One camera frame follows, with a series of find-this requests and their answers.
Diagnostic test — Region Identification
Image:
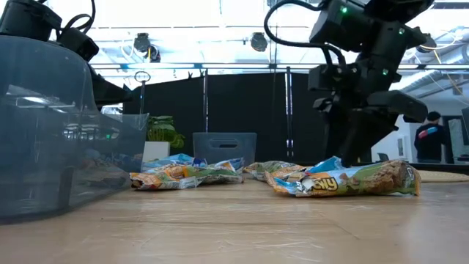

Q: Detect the green chewy granola bar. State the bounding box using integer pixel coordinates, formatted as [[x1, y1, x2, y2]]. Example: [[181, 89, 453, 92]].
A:
[[243, 160, 307, 183]]

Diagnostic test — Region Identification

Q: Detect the black curtain partition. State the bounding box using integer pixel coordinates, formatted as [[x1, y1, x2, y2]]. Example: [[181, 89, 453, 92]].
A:
[[122, 71, 372, 165]]

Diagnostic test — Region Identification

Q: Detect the small green potted plant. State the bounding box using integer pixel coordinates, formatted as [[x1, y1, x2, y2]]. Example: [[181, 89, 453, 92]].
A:
[[141, 115, 186, 163]]

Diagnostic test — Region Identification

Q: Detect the black ceiling spotlight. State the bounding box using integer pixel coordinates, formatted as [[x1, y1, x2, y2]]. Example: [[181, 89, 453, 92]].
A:
[[250, 32, 269, 53], [133, 32, 161, 63]]

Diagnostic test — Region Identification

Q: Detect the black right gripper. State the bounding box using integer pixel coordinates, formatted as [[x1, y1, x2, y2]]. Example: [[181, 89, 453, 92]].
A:
[[313, 89, 429, 168]]

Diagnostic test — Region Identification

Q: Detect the round wooden board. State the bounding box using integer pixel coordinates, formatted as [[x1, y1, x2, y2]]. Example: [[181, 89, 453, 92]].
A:
[[417, 169, 469, 183]]

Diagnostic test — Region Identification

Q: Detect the person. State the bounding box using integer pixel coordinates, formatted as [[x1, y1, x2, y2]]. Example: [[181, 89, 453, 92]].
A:
[[413, 111, 451, 164]]

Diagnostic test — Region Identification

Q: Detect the grey translucent plastic bin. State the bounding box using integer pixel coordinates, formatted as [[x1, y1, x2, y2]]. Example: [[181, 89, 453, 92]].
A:
[[192, 132, 258, 166], [0, 35, 150, 225]]

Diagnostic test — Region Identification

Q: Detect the black ring clamp stand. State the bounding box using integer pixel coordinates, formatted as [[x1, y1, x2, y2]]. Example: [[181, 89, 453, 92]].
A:
[[133, 70, 152, 115]]

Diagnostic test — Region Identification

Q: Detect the pile of snack bars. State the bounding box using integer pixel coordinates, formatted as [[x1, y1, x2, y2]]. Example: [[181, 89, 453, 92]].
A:
[[129, 163, 245, 191]]

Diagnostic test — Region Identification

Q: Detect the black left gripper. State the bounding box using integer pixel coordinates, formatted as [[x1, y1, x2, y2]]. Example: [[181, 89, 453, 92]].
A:
[[56, 26, 133, 108]]

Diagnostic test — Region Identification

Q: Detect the light blue granola bar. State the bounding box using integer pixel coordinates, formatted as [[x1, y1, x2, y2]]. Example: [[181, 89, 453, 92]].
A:
[[269, 159, 422, 198], [157, 153, 197, 164], [313, 155, 344, 174]]

